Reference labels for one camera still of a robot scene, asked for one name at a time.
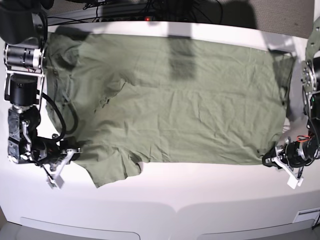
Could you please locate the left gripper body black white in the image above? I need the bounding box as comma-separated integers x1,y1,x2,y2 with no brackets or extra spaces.
271,136,320,179

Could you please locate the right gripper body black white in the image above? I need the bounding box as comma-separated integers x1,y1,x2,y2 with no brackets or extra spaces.
29,136,82,178

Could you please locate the green T-shirt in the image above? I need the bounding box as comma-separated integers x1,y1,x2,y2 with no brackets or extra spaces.
47,30,295,187

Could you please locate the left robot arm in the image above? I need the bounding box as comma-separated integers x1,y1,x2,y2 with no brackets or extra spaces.
262,18,320,189

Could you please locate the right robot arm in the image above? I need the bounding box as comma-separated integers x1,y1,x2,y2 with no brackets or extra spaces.
0,0,80,186

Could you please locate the black power strip red light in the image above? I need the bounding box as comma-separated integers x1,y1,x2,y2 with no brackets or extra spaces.
100,15,156,22

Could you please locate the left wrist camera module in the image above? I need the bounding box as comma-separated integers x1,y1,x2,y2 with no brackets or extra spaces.
287,176,304,190

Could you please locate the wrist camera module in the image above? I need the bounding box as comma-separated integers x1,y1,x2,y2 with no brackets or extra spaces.
46,175,64,189
287,176,304,190

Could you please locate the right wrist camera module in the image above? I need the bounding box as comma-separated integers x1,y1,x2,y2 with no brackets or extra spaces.
46,175,64,189

